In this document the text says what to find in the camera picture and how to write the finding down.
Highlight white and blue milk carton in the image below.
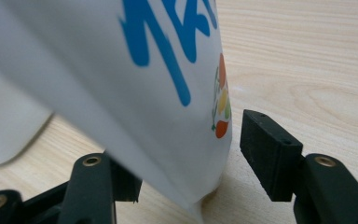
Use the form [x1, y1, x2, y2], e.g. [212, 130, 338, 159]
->
[0, 0, 233, 224]

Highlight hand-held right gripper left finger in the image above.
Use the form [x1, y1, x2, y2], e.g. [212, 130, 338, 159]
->
[57, 150, 144, 224]

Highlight clear pitcher with white lid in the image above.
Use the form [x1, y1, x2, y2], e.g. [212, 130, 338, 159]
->
[0, 62, 54, 167]

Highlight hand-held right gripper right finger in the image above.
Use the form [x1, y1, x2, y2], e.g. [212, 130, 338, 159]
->
[240, 109, 358, 224]

